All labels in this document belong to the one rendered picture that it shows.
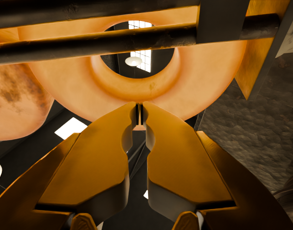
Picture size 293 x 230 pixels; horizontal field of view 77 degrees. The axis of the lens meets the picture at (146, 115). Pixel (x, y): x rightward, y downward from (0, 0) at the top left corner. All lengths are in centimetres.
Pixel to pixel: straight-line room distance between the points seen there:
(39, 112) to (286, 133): 51
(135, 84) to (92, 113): 5
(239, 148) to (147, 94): 50
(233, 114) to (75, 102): 44
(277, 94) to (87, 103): 34
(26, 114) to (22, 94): 3
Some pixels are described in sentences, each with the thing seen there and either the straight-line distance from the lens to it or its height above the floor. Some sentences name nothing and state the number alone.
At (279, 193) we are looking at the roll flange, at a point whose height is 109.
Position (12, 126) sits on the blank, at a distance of 22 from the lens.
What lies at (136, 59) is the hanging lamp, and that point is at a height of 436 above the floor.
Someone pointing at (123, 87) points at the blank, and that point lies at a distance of 17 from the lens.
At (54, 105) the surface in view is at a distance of 1081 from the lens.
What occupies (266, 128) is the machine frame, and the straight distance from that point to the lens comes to 55.
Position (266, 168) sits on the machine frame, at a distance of 67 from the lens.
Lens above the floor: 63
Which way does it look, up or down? 49 degrees up
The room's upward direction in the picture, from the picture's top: 180 degrees counter-clockwise
